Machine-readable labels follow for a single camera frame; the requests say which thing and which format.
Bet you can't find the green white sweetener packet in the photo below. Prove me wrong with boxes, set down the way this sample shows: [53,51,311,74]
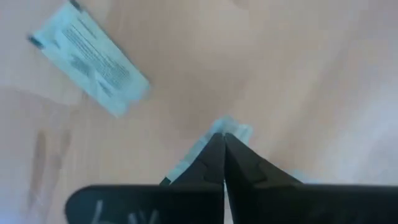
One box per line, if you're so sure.
[27,0,152,118]
[160,114,253,187]

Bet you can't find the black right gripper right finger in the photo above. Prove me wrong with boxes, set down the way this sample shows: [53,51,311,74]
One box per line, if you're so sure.
[224,133,302,224]

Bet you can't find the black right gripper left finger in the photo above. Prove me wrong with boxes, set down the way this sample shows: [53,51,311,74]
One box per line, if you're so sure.
[169,132,226,224]

